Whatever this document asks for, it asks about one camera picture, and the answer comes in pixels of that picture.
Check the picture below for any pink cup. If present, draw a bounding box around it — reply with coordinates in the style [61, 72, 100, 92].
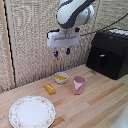
[71, 75, 87, 96]

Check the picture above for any yellow bread piece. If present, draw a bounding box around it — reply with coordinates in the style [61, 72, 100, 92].
[43, 83, 57, 96]

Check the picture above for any black toaster box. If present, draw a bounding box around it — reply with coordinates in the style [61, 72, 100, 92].
[85, 29, 128, 81]

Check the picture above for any black cable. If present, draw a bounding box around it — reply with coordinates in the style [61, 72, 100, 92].
[79, 12, 128, 37]

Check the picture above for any wooden post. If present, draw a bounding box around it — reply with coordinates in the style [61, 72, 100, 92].
[0, 0, 16, 90]

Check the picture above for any white floral rim plate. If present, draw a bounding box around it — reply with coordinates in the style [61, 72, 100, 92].
[8, 95, 57, 128]

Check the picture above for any small white bowl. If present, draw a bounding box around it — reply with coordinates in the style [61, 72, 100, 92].
[53, 71, 70, 85]

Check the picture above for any white item atop black box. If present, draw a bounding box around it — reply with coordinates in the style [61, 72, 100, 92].
[108, 28, 128, 37]

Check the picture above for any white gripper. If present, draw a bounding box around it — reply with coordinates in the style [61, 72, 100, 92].
[46, 28, 81, 58]

